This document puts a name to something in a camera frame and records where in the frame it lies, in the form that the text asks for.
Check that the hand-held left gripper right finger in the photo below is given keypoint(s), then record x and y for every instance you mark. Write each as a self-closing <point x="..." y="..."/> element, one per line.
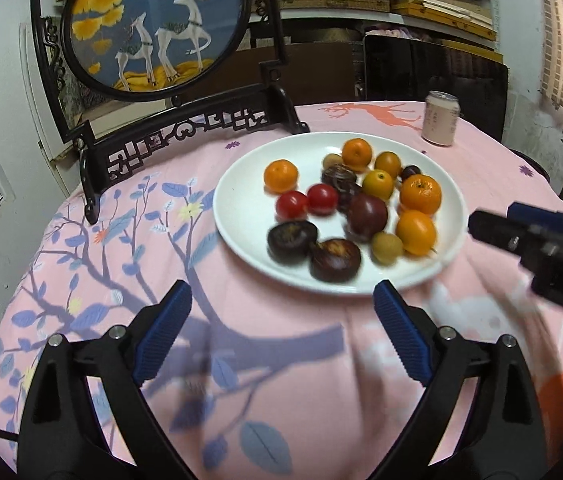
<point x="401" y="330"/>

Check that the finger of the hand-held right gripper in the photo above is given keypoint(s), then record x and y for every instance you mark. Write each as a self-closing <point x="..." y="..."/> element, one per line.
<point x="496" y="232"/>
<point x="541" y="216"/>

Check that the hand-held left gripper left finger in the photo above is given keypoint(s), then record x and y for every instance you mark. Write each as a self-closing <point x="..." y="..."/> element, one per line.
<point x="161" y="330"/>

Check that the large orange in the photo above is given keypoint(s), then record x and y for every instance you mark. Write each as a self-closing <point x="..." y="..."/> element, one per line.
<point x="420" y="194"/>

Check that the small dark plum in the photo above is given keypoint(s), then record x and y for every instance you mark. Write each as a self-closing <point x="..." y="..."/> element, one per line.
<point x="410" y="172"/>

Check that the large dark red plum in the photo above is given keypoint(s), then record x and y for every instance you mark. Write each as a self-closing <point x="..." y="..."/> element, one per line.
<point x="367" y="216"/>

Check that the smooth orange round fruit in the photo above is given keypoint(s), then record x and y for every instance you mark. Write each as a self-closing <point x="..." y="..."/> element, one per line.
<point x="415" y="232"/>
<point x="387" y="164"/>
<point x="377" y="184"/>

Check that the dark purple plum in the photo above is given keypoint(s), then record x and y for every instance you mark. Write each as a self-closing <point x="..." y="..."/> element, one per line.
<point x="347" y="200"/>

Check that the white oval plate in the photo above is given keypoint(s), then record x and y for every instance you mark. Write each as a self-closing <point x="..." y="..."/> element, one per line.
<point x="246" y="210"/>

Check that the red tomato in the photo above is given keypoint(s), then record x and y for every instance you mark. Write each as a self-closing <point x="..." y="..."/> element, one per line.
<point x="322" y="199"/>
<point x="291" y="205"/>

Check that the small mandarin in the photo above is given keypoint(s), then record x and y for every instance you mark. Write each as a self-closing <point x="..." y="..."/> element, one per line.
<point x="281" y="176"/>
<point x="356" y="154"/>

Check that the beige lychee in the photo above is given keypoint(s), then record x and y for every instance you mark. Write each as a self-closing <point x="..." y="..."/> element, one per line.
<point x="332" y="161"/>

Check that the yellowish longan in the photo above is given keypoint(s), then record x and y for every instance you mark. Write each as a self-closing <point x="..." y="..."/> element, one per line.
<point x="387" y="247"/>

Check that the dark brown round fruit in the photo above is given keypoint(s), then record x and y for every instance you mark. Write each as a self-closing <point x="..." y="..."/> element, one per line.
<point x="335" y="259"/>
<point x="337" y="177"/>
<point x="291" y="241"/>

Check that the pale drink can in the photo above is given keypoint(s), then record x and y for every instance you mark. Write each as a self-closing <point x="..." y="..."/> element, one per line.
<point x="440" y="119"/>

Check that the black chair back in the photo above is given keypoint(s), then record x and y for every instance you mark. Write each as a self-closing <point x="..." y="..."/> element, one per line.
<point x="436" y="70"/>

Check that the pink cloth bundle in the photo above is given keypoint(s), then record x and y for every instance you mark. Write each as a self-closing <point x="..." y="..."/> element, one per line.
<point x="396" y="32"/>

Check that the white storage shelf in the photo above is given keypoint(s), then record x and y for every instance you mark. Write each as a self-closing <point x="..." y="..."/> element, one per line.
<point x="321" y="22"/>

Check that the deer painting screen stand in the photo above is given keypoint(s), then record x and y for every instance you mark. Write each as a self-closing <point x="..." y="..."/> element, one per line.
<point x="161" y="10"/>

